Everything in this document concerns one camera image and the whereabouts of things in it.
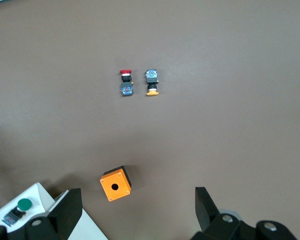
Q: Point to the yellow mushroom push button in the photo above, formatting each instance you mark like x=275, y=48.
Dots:
x=152, y=76

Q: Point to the white plastic drawer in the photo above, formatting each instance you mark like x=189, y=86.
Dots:
x=35, y=193

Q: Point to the red mushroom push button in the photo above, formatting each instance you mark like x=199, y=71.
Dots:
x=126, y=88

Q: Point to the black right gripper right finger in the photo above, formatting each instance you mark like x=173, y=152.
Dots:
x=206, y=207

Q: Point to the green mushroom push button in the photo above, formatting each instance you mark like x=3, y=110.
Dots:
x=24, y=204

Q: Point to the orange box with hole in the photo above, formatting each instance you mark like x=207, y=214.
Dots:
x=107, y=183

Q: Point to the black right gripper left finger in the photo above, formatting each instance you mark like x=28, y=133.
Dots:
x=70, y=210

